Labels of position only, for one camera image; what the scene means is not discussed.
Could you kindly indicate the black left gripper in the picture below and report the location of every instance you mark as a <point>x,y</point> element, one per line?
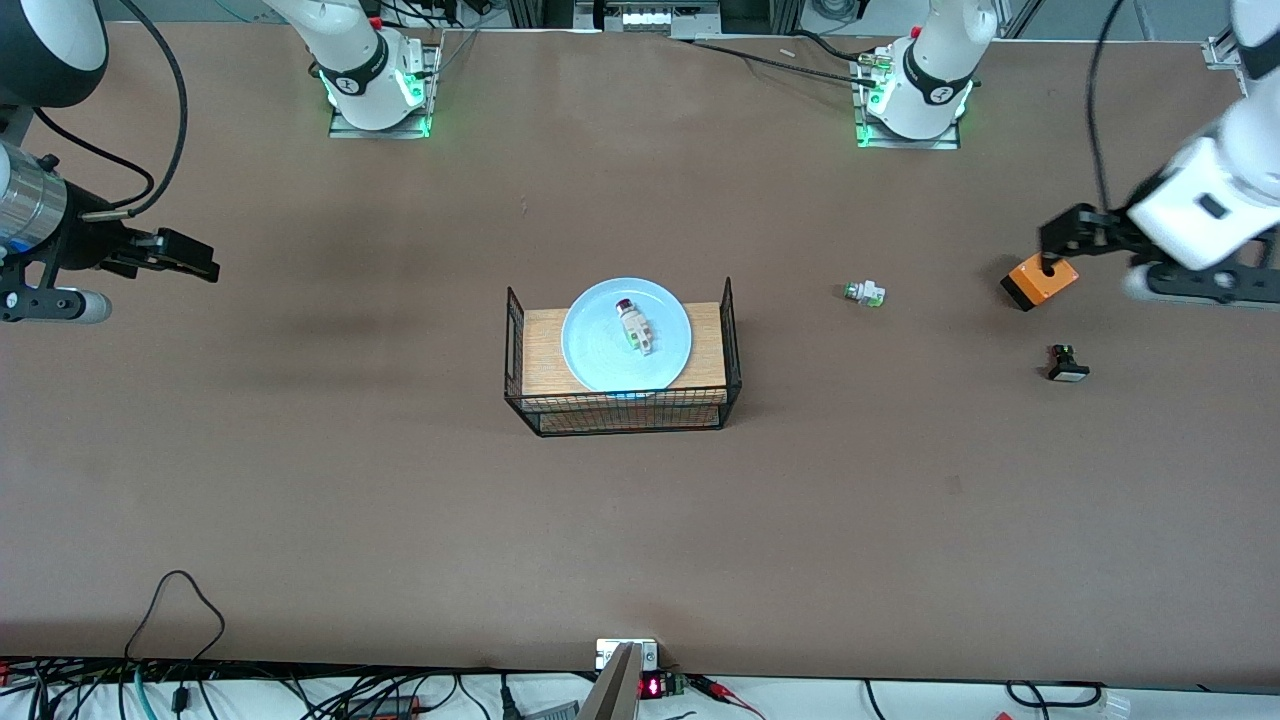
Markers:
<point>1110,229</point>

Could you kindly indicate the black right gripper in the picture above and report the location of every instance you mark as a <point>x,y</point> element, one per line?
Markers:
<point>88,243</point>

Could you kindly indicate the light blue plate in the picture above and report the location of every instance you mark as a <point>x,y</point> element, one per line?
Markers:
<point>600,350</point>

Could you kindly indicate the red push button switch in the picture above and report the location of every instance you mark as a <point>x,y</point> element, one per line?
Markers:
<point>635,328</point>

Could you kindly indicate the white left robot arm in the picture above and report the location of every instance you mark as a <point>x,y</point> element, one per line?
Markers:
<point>935,70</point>

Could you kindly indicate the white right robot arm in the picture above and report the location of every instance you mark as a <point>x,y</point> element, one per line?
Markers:
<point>355,60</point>

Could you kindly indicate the black square push button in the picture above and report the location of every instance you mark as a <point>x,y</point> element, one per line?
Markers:
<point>1067,366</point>

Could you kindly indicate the black power adapter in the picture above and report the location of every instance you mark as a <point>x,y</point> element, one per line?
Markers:
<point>385,707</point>

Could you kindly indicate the red clip lead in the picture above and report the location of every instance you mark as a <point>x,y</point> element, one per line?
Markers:
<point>725,692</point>

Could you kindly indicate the red LED display module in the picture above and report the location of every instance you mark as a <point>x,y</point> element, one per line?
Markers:
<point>662,686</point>

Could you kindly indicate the orange button enclosure box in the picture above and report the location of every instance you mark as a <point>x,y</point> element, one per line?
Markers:
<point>1035,285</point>

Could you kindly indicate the aluminium frame profile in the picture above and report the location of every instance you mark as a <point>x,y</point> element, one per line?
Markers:
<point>1222,55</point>

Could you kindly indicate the green push button switch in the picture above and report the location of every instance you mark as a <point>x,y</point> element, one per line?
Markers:
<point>866,294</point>

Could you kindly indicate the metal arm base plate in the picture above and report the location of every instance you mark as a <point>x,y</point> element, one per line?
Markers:
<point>862,110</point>
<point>432,70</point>

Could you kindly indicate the metal frame with white light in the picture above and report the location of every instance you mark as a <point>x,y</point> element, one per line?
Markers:
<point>648,17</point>

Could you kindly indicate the grey metal camera bracket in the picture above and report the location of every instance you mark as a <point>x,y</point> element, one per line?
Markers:
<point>615,690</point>

